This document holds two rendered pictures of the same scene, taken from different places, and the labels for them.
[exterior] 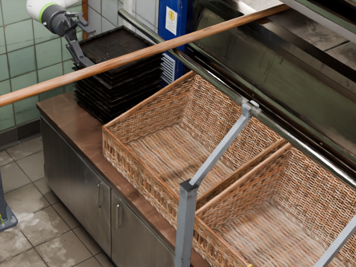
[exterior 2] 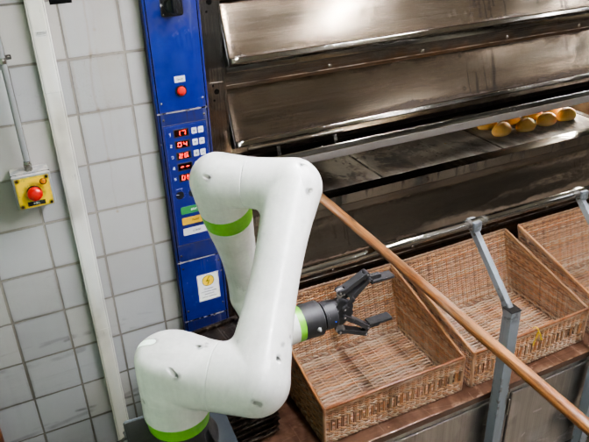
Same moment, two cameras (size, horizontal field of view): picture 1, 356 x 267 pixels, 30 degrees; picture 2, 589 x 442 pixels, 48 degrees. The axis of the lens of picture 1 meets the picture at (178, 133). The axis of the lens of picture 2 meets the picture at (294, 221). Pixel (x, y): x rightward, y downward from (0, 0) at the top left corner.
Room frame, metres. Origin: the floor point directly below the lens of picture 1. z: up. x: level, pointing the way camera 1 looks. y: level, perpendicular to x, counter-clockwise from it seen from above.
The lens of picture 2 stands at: (1.75, 1.78, 2.21)
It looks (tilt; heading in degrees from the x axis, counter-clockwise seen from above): 28 degrees down; 285
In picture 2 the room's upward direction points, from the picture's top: 2 degrees counter-clockwise
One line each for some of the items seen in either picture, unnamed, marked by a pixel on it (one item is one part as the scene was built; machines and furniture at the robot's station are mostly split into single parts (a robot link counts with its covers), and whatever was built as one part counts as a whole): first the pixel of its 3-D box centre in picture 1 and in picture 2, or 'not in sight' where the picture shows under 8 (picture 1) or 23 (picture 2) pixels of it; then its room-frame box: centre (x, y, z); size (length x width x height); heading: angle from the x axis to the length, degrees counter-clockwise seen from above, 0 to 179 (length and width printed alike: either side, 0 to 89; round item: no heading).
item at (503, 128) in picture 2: not in sight; (494, 104); (1.57, -1.33, 1.21); 0.61 x 0.48 x 0.06; 130
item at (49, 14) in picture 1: (58, 19); (309, 318); (2.07, 0.45, 1.19); 0.12 x 0.06 x 0.09; 129
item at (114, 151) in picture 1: (191, 145); (360, 345); (2.01, -0.06, 0.72); 0.56 x 0.49 x 0.28; 39
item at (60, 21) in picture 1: (67, 28); (336, 311); (2.01, 0.41, 1.19); 0.09 x 0.07 x 0.08; 39
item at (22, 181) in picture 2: not in sight; (32, 187); (2.87, 0.36, 1.46); 0.10 x 0.07 x 0.10; 40
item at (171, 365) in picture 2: not in sight; (179, 382); (2.22, 0.91, 1.36); 0.16 x 0.13 x 0.19; 0
